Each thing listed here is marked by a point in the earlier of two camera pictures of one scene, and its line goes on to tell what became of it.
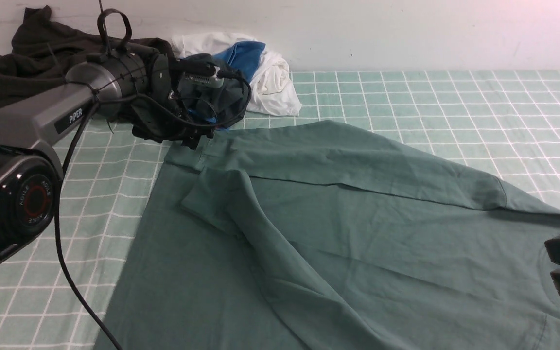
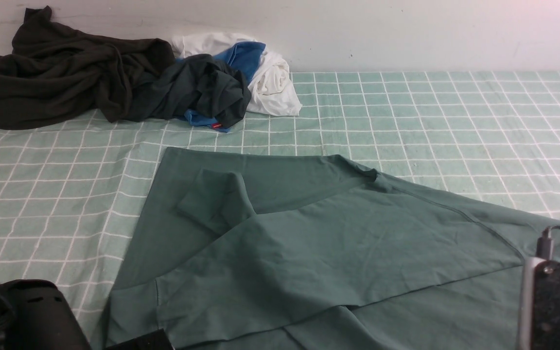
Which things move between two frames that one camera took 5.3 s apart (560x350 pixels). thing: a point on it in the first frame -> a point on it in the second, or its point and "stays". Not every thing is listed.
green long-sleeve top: x=309 y=235 stays
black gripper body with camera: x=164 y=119 -> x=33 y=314
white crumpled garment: x=272 y=92 stays
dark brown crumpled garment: x=43 y=50 stays
